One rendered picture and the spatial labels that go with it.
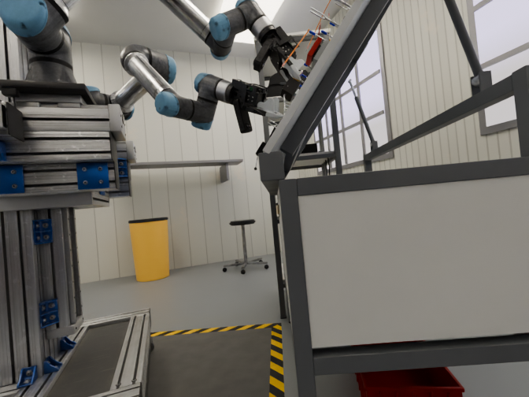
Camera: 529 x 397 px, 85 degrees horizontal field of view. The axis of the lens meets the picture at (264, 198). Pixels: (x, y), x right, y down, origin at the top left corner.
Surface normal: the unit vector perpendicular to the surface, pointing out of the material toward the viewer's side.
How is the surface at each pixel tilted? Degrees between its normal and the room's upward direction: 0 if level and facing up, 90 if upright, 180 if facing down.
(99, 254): 90
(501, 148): 90
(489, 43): 90
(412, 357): 90
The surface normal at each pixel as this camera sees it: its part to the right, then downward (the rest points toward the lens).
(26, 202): 0.34, -0.05
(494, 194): -0.04, -0.02
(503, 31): -0.94, 0.08
